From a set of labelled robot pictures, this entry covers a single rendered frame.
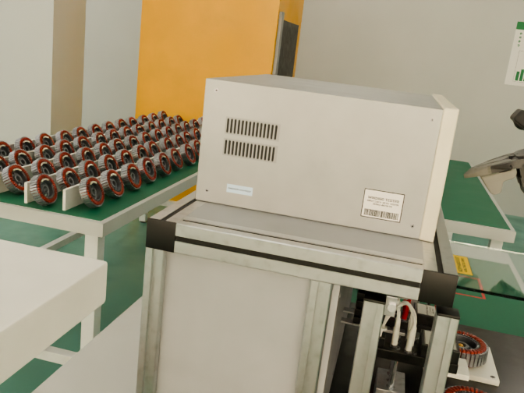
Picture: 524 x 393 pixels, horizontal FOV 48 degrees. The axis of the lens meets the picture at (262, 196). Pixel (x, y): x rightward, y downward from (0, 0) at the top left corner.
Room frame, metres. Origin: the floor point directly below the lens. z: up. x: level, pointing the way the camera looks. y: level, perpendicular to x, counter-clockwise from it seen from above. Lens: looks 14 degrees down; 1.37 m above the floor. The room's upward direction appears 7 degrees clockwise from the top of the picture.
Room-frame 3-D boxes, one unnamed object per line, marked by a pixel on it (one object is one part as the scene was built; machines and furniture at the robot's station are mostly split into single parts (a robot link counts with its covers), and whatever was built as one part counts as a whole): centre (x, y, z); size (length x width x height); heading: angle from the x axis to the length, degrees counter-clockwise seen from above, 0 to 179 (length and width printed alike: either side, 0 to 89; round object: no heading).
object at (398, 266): (1.10, -0.12, 1.09); 0.68 x 0.44 x 0.05; 168
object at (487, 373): (1.15, -0.46, 0.78); 0.15 x 0.15 x 0.01; 78
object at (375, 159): (1.12, -0.12, 1.22); 0.44 x 0.39 x 0.20; 168
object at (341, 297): (1.09, -0.19, 0.92); 0.66 x 0.01 x 0.30; 168
